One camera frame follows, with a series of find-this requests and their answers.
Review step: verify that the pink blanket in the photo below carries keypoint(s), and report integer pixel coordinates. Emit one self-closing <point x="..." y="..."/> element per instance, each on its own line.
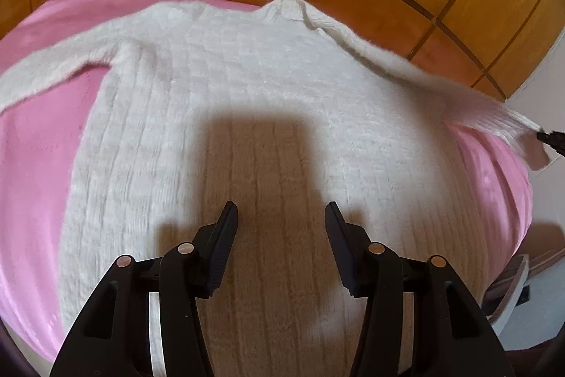
<point x="39" y="182"/>

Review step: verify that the striped grey object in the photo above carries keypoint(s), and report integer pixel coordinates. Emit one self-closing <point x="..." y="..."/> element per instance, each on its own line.
<point x="507" y="284"/>

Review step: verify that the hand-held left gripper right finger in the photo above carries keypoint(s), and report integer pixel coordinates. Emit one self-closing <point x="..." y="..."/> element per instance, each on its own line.
<point x="337" y="244"/>

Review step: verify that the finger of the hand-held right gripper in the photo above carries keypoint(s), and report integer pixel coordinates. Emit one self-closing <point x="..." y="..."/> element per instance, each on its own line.
<point x="554" y="138"/>

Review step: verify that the white fluffy knit sweater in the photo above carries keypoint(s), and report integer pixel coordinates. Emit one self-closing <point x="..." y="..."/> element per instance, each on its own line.
<point x="265" y="94"/>

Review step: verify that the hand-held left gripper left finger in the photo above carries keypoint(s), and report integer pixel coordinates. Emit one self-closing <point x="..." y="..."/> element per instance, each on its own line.
<point x="220" y="253"/>

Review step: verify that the black wall socket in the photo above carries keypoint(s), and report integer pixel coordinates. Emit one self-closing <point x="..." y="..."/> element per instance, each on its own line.
<point x="523" y="296"/>

